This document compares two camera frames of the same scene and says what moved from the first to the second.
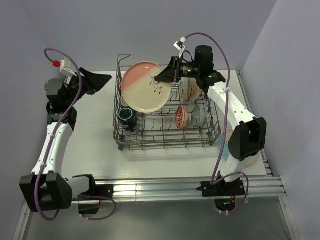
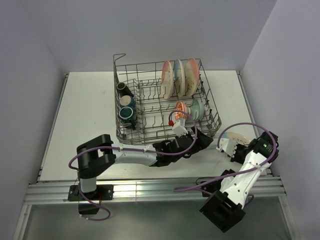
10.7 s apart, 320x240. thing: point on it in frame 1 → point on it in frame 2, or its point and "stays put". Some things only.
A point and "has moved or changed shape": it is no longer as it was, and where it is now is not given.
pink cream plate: [141, 92] has moved or changed shape
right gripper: [169, 74] → [236, 158]
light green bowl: [198, 116] has moved or changed shape
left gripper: [93, 83] → [202, 141]
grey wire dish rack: [151, 114] stays put
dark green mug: [127, 118] stays put
